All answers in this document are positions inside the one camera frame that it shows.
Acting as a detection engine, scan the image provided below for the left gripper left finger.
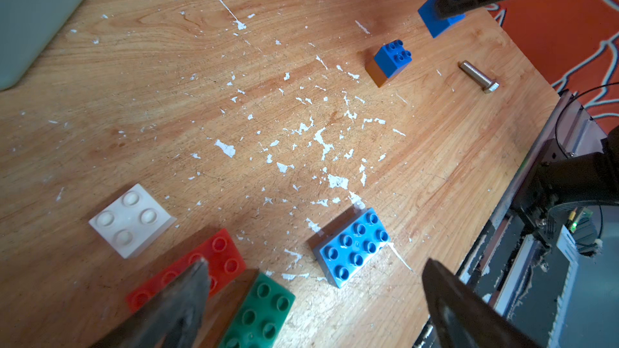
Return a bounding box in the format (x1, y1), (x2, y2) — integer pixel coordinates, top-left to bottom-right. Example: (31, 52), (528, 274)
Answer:
(92, 258), (211, 347)

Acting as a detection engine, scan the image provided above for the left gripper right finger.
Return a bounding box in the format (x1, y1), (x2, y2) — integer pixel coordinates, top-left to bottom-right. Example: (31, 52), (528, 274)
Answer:
(422, 259), (538, 347)

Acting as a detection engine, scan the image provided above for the light blue lego brick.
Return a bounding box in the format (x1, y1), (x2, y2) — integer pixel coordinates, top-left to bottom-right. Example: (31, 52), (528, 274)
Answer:
(313, 209), (391, 288)

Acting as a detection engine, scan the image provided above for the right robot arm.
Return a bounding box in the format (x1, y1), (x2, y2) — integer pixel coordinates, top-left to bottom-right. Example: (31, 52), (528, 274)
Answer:
(434, 0), (618, 247)

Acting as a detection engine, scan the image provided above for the red lego brick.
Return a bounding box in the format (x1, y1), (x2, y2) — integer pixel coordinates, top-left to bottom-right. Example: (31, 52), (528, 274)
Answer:
(126, 228), (248, 313)

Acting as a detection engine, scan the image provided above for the green lego brick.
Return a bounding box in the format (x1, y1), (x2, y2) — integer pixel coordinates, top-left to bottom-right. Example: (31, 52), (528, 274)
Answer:
(219, 272), (296, 348)

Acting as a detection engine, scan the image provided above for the white lego brick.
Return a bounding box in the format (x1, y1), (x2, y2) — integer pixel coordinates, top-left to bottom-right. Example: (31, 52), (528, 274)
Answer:
(89, 184), (177, 259)

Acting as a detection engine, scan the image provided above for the brown lego brick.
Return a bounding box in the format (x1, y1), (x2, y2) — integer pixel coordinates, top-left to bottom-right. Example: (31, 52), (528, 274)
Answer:
(365, 58), (388, 88)

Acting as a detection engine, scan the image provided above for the steel bolt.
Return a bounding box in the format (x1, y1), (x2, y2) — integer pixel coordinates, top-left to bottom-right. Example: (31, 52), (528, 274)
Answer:
(459, 61), (500, 93)

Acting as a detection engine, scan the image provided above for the clear plastic storage box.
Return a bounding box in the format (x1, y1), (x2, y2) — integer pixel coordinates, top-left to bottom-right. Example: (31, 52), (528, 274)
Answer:
(1, 0), (83, 90)

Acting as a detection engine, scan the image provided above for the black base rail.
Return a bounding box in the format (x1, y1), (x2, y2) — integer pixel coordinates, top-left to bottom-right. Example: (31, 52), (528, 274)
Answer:
(416, 206), (618, 347)

